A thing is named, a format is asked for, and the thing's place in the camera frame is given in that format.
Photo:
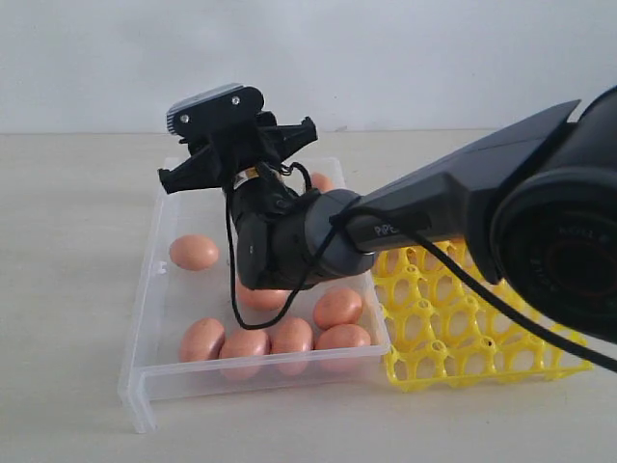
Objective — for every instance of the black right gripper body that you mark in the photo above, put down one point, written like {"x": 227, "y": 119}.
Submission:
{"x": 258, "y": 203}

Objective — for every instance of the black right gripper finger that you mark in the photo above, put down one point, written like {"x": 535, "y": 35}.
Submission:
{"x": 279, "y": 142}
{"x": 205, "y": 168}

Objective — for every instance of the brown egg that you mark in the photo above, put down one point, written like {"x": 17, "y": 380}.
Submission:
{"x": 194, "y": 252}
{"x": 244, "y": 343}
{"x": 321, "y": 182}
{"x": 337, "y": 306}
{"x": 202, "y": 341}
{"x": 295, "y": 335}
{"x": 342, "y": 336}
{"x": 261, "y": 300}

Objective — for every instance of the clear plastic container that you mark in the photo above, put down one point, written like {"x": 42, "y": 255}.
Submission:
{"x": 170, "y": 299}

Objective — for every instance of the yellow plastic egg tray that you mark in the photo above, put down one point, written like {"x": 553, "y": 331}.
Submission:
{"x": 442, "y": 333}

